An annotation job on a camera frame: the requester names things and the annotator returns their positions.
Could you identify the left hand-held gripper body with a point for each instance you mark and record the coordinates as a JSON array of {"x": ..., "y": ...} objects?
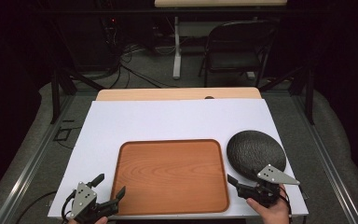
[{"x": 83, "y": 199}]

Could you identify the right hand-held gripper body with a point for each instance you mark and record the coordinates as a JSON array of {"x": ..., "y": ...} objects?
[{"x": 273, "y": 175}]

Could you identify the dark round textured plate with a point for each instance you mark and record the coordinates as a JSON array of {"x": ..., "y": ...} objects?
[{"x": 253, "y": 151}]

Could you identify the brown wooden tray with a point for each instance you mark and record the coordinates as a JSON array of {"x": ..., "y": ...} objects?
[{"x": 171, "y": 177}]

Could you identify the person's left hand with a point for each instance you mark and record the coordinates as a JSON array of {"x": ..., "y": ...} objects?
[{"x": 101, "y": 221}]

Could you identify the person's right hand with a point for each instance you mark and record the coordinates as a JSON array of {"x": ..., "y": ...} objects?
[{"x": 275, "y": 213}]

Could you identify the white table cover board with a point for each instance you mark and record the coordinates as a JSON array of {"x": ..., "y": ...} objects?
[{"x": 167, "y": 119}]

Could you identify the black folding chair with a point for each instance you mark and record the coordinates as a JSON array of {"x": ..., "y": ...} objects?
[{"x": 236, "y": 46}]

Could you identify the white-legged background desk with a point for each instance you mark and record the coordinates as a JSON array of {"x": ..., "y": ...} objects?
[{"x": 177, "y": 46}]

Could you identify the dark equipment with red light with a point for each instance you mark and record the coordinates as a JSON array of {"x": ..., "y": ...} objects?
[{"x": 112, "y": 29}]

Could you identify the aluminium floor rail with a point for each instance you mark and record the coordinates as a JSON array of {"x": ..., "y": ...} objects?
[
  {"x": 326, "y": 158},
  {"x": 34, "y": 158}
]

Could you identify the black metal frame stand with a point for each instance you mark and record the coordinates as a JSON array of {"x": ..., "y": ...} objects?
[
  {"x": 55, "y": 93},
  {"x": 309, "y": 93}
]

